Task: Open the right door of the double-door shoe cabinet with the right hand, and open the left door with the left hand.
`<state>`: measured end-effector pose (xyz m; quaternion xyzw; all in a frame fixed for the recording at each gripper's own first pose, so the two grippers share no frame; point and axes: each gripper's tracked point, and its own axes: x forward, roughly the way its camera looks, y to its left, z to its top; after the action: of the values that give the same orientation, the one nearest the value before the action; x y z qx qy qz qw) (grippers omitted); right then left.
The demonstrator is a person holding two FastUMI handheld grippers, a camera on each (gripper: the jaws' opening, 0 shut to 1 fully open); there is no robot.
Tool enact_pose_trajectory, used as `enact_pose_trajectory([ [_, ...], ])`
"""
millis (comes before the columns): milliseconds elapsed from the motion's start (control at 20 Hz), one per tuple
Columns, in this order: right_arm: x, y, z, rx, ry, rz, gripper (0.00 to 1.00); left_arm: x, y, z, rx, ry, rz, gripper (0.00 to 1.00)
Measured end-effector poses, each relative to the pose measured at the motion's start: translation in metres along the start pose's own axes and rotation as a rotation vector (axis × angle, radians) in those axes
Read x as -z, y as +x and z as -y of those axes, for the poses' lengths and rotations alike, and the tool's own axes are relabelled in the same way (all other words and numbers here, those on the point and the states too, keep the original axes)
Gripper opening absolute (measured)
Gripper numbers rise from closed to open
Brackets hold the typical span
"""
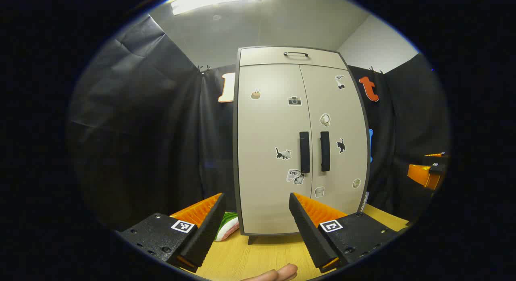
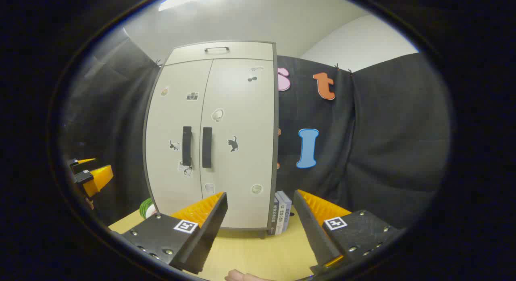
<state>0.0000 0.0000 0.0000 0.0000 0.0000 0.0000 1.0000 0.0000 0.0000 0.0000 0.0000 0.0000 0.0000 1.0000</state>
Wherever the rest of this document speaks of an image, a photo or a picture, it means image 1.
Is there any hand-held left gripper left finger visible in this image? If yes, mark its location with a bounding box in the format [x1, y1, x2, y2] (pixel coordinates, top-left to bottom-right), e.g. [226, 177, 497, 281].
[117, 192, 226, 273]

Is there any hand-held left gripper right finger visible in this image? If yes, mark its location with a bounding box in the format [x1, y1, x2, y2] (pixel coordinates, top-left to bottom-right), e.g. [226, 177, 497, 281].
[289, 192, 404, 273]

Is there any black door handle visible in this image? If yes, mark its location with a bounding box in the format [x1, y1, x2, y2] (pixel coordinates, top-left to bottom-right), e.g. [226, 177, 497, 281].
[320, 131, 331, 172]
[299, 131, 310, 173]

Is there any beige double-door shoe cabinet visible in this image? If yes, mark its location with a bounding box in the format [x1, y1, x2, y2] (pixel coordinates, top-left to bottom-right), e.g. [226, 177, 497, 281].
[233, 46, 370, 245]

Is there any beige shoe cabinet door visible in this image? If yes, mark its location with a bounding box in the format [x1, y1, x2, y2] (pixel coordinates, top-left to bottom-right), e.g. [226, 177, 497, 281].
[238, 64, 313, 235]
[299, 65, 369, 215]

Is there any beige cabinet drawer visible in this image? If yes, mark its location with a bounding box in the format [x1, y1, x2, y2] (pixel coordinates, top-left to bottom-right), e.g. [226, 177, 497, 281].
[239, 47, 348, 70]

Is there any toy watermelon slice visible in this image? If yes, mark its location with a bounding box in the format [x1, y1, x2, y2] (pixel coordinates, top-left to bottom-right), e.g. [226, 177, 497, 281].
[215, 211, 239, 242]

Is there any black backdrop cloth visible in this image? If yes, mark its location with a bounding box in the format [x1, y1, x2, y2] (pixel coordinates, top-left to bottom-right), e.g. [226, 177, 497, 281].
[67, 15, 450, 233]

